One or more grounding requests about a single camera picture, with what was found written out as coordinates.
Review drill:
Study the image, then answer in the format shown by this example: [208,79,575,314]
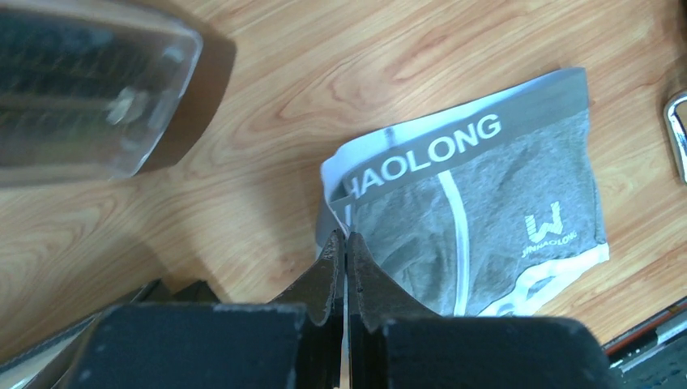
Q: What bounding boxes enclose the grey underwear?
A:
[315,67,609,316]

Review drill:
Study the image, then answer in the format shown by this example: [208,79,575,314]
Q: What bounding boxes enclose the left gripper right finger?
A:
[346,233,618,388]

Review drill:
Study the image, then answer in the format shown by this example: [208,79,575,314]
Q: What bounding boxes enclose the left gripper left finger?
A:
[60,230,345,388]

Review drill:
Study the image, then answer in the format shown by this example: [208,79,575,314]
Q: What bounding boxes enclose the black glass-lid organizer box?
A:
[0,278,221,389]

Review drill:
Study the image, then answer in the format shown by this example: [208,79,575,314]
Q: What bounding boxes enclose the brown wooden metronome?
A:
[1,1,237,188]

